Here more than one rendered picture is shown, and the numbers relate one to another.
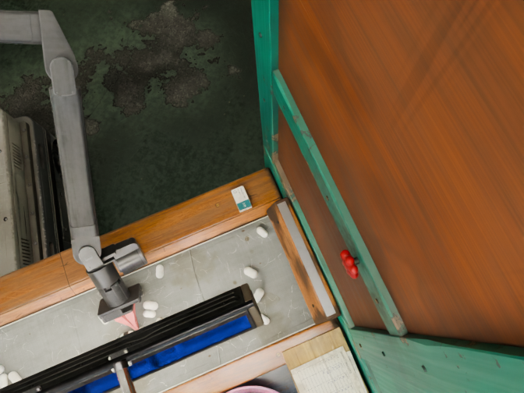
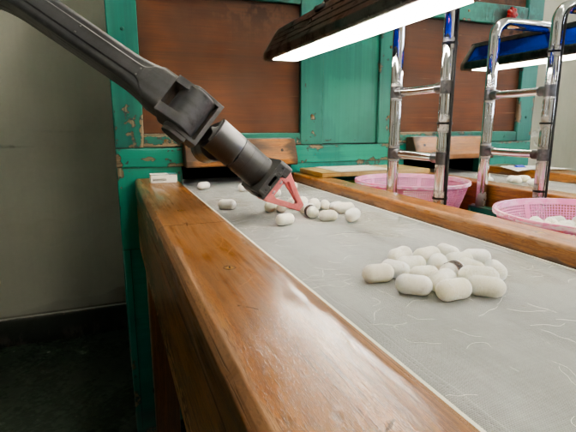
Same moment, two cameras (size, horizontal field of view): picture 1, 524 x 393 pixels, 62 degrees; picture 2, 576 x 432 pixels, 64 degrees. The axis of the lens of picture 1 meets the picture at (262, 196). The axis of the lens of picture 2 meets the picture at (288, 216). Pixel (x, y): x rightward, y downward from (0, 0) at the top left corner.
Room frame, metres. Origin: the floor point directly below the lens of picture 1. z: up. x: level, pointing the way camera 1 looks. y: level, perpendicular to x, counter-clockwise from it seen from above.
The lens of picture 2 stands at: (0.11, 1.14, 0.90)
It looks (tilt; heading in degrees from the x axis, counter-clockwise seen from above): 11 degrees down; 265
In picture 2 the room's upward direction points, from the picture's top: straight up
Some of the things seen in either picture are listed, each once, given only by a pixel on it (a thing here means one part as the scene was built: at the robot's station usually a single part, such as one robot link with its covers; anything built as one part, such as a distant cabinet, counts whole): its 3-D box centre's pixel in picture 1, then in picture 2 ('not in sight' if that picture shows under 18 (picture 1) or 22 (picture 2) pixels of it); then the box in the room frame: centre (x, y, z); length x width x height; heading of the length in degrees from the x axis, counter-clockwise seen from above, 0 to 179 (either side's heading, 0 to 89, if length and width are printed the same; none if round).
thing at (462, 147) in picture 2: not in sight; (450, 147); (-0.53, -0.26, 0.83); 0.30 x 0.06 x 0.07; 16
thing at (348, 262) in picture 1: (351, 263); not in sight; (0.06, -0.11, 1.24); 0.04 x 0.02 x 0.04; 16
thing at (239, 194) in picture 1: (241, 199); (163, 177); (0.30, 0.05, 0.77); 0.06 x 0.04 x 0.02; 16
